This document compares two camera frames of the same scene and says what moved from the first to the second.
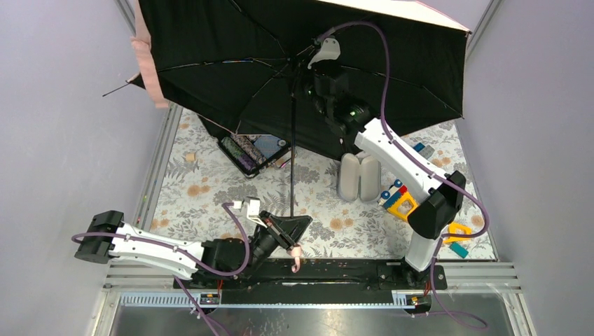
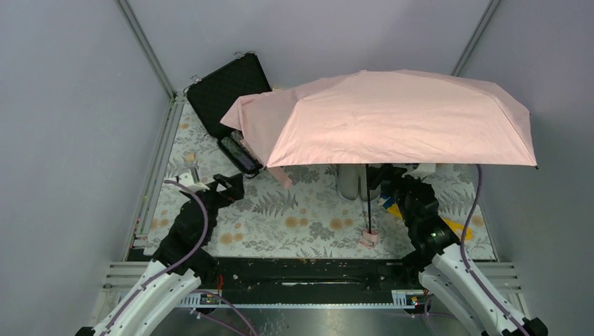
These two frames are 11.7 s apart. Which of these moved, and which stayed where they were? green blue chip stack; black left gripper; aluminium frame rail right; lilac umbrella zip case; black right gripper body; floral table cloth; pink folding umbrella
Moved: black left gripper; pink folding umbrella; black right gripper body
Stayed: green blue chip stack; lilac umbrella zip case; aluminium frame rail right; floral table cloth
